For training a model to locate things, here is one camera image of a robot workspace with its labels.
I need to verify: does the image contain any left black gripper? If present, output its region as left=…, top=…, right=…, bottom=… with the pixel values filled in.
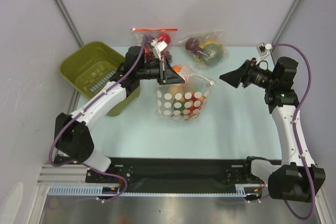
left=136, top=57, right=184, bottom=85

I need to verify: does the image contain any polka dot strawberry bag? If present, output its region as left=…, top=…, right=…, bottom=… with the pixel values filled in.
left=155, top=70, right=216, bottom=121

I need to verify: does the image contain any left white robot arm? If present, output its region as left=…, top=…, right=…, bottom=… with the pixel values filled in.
left=53, top=46, right=185, bottom=182

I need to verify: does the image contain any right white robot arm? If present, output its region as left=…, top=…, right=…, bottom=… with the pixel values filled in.
left=219, top=57, right=325, bottom=202

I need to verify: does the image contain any clear bag with melon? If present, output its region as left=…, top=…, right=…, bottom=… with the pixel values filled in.
left=178, top=31, right=229, bottom=69

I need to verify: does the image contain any red zip fruit bag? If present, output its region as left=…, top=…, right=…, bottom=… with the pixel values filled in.
left=131, top=27, right=178, bottom=63

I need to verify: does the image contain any olive green plastic basket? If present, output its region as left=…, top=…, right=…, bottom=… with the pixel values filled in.
left=59, top=41, right=127, bottom=100

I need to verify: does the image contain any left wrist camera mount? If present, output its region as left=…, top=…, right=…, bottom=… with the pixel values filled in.
left=150, top=40, right=168, bottom=60

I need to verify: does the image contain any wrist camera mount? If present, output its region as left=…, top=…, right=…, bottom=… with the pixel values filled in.
left=150, top=40, right=168, bottom=60
left=256, top=42, right=272, bottom=65

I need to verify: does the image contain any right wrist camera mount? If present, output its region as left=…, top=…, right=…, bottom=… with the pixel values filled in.
left=256, top=42, right=272, bottom=65

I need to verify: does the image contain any aluminium frame post right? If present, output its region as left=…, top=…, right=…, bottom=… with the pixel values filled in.
left=271, top=0, right=302, bottom=44

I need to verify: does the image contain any aluminium frame post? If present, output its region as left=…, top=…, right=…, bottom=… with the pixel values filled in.
left=52, top=0, right=85, bottom=48
left=271, top=0, right=302, bottom=44

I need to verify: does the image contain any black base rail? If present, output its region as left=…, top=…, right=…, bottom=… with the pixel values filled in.
left=52, top=156, right=283, bottom=193

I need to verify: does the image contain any white cable duct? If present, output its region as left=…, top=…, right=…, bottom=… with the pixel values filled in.
left=48, top=184, right=268, bottom=201

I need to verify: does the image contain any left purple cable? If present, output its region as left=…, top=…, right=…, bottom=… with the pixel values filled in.
left=48, top=34, right=148, bottom=205

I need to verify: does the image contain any aluminium frame post left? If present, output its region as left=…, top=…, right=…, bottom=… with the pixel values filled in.
left=52, top=0, right=85, bottom=48

